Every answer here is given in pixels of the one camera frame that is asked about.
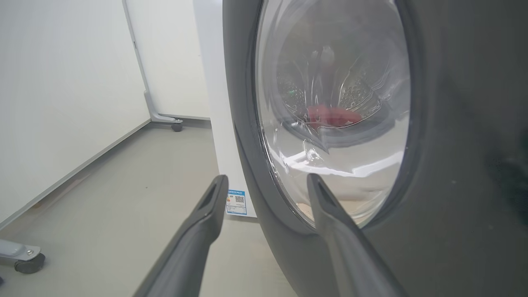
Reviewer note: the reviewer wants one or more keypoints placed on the red basketball jersey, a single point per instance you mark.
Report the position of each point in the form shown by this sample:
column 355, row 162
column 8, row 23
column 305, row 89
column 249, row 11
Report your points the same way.
column 334, row 115

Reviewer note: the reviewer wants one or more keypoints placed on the white washing machine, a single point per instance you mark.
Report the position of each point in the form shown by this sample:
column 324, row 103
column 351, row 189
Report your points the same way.
column 214, row 103

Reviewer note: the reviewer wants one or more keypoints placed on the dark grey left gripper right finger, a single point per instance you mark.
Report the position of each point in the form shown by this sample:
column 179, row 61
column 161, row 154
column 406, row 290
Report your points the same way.
column 342, row 243

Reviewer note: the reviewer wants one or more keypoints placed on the blue white energy label sticker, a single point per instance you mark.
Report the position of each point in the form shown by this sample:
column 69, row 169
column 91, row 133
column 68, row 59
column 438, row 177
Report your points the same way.
column 236, row 202

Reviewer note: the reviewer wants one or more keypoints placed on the black caster wheel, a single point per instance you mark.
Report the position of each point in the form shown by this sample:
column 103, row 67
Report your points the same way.
column 29, row 264
column 177, row 127

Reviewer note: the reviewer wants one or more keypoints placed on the dark grey glass washing machine door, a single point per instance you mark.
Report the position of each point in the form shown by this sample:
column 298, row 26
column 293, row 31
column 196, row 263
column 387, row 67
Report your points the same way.
column 453, row 123

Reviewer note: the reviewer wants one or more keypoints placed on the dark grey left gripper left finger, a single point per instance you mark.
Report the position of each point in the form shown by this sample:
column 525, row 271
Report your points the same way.
column 194, row 243

